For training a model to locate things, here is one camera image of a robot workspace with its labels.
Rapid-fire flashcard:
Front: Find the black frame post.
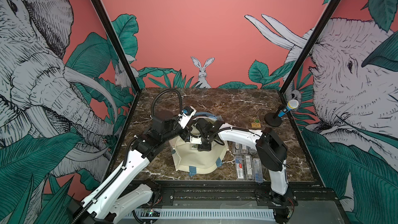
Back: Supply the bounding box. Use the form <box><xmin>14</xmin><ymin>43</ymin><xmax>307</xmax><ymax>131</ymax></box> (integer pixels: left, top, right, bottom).
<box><xmin>90</xmin><ymin>0</ymin><xmax>141</xmax><ymax>94</ymax></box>
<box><xmin>278</xmin><ymin>0</ymin><xmax>341</xmax><ymax>95</ymax></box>

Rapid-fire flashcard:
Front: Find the white perforated cable tray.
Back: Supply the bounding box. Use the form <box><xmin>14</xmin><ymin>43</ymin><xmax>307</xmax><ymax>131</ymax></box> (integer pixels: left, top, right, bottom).
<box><xmin>126</xmin><ymin>208</ymin><xmax>275</xmax><ymax>222</ymax></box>

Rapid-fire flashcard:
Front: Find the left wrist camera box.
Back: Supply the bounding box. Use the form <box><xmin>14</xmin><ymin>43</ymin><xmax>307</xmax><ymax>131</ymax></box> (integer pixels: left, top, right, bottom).
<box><xmin>178</xmin><ymin>106</ymin><xmax>197</xmax><ymax>129</ymax></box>

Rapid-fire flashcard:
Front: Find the blue microphone on black stand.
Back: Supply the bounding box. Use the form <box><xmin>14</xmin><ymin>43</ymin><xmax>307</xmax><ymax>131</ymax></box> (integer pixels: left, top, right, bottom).
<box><xmin>264</xmin><ymin>99</ymin><xmax>299</xmax><ymax>127</ymax></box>

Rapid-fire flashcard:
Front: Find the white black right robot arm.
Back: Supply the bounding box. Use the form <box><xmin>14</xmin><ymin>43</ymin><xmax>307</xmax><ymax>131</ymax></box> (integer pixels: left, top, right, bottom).
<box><xmin>193</xmin><ymin>118</ymin><xmax>289</xmax><ymax>197</ymax></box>

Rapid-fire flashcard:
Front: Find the cream canvas tote bag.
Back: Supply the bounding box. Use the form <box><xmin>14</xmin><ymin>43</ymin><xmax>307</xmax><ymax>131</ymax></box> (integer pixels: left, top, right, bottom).
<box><xmin>169</xmin><ymin>111</ymin><xmax>228</xmax><ymax>177</ymax></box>

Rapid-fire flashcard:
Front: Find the black corrugated left cable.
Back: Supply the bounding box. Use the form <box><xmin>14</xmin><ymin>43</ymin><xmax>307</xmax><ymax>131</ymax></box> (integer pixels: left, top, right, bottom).
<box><xmin>150</xmin><ymin>88</ymin><xmax>183</xmax><ymax>116</ymax></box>

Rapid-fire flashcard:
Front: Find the black right frame post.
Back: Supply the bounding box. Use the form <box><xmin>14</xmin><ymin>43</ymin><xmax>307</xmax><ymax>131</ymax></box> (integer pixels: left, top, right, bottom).
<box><xmin>278</xmin><ymin>0</ymin><xmax>341</xmax><ymax>95</ymax></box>

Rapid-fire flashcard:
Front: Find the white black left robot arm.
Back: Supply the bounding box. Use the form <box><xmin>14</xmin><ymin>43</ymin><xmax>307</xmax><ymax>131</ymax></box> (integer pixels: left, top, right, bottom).
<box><xmin>68</xmin><ymin>111</ymin><xmax>190</xmax><ymax>224</ymax></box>

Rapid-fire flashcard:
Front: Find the black front mounting rail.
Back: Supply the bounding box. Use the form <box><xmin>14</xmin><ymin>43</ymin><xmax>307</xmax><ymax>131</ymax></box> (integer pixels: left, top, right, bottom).
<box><xmin>124</xmin><ymin>179</ymin><xmax>338</xmax><ymax>207</ymax></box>

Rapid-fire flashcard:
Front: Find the clear plastic compass case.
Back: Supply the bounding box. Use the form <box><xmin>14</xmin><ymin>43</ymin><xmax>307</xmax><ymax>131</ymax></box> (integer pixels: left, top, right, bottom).
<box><xmin>232</xmin><ymin>143</ymin><xmax>241</xmax><ymax>155</ymax></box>

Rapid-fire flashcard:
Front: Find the black left frame post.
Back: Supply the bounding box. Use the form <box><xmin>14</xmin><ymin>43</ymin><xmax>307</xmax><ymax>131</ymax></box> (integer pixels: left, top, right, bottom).
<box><xmin>90</xmin><ymin>0</ymin><xmax>141</xmax><ymax>94</ymax></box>

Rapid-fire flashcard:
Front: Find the small wooden toy block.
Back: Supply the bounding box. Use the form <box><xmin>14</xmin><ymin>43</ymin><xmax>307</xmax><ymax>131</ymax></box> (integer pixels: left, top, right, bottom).
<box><xmin>251</xmin><ymin>118</ymin><xmax>261</xmax><ymax>129</ymax></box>

